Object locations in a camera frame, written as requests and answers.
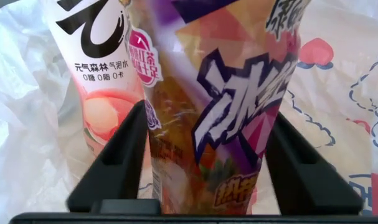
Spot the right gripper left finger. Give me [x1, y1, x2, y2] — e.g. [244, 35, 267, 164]
[66, 99, 162, 215]

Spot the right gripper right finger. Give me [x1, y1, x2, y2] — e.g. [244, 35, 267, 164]
[265, 111, 364, 216]

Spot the purple and orange drink bottle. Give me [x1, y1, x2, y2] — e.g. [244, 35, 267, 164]
[126, 0, 313, 216]

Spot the white plastic shopping bag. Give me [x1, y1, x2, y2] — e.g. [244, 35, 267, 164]
[0, 0, 378, 224]

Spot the white and pink drink bottle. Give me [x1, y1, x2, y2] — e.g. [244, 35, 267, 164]
[44, 0, 152, 170]

